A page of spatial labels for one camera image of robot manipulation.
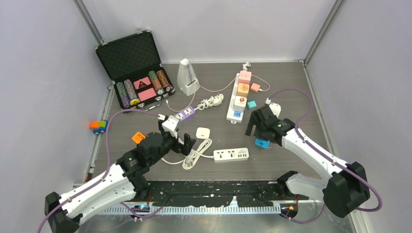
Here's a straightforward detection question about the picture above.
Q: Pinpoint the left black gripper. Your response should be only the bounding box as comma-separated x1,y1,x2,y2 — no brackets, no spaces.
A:
149,120,195,165

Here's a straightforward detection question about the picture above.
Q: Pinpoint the blue charger adapter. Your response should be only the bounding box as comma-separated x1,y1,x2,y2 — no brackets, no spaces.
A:
255,138,271,150

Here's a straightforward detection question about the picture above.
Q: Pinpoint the white adapter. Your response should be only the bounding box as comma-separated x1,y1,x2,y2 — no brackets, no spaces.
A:
195,127,210,139

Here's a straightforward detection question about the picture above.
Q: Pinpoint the purple power strip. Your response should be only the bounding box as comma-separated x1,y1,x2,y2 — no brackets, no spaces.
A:
174,106,196,122

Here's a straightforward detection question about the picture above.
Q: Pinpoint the tan dragon cube socket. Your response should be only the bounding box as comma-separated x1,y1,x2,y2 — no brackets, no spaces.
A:
236,83,250,97

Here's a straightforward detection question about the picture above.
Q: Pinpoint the pink cube socket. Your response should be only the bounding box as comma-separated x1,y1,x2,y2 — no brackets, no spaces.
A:
239,70,252,85

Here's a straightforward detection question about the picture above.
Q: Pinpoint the white cube socket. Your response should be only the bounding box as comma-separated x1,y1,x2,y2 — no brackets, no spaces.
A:
233,96,247,113

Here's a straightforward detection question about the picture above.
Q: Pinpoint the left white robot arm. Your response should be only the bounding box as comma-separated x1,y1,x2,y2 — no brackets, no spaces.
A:
45,132,196,233

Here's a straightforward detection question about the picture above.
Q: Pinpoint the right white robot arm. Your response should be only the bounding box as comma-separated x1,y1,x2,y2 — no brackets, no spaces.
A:
245,105,370,218

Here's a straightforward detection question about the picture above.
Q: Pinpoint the teal charger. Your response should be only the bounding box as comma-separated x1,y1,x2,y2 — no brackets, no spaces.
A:
246,100,257,111

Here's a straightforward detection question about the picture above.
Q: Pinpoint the long white colourful power strip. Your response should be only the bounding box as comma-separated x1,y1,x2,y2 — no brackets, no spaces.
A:
226,73,244,124

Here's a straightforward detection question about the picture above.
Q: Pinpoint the white grey power strip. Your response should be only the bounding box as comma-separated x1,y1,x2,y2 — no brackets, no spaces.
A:
213,148,249,163

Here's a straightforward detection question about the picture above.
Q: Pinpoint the salmon pink charger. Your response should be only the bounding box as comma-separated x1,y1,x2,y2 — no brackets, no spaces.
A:
250,83,260,93

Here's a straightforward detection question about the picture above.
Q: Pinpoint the orange power strip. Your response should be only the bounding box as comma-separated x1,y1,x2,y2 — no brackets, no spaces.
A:
132,132,146,144

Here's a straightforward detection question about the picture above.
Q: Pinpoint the white metronome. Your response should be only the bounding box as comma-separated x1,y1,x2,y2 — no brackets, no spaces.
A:
177,59,200,96

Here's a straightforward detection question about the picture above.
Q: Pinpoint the black poker chip case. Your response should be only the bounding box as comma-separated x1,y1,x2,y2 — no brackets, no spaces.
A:
95,30,176,111

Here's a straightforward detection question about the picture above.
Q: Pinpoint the orange blue toy car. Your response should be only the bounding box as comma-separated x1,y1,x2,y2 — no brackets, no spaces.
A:
89,120,108,134

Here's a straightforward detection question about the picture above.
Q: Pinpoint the white coiled cable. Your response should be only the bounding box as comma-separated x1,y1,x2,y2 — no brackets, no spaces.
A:
159,137,216,170

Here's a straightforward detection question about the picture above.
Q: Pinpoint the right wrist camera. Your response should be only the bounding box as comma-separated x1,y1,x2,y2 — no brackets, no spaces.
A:
265,98,281,118

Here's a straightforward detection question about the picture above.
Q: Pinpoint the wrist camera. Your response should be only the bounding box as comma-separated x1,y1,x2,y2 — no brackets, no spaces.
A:
265,98,281,118
157,114,180,138

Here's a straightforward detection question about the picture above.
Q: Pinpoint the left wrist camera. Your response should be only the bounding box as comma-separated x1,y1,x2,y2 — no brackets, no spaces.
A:
157,114,180,138

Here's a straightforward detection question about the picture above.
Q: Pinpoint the white bundled cord with plug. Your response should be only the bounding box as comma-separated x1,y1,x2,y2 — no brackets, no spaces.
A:
194,93,225,112

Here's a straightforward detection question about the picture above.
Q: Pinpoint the pink charging cable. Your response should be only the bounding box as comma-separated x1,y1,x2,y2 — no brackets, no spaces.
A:
166,74,271,113

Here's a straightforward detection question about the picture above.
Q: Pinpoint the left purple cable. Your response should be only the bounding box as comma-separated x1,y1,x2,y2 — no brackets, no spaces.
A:
36,108,176,233

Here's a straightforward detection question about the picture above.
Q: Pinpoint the purple cable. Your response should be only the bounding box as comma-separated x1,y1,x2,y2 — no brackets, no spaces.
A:
267,88,384,224
36,108,176,233

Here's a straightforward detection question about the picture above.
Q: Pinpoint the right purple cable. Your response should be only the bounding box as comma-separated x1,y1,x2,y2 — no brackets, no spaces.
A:
267,88,384,224

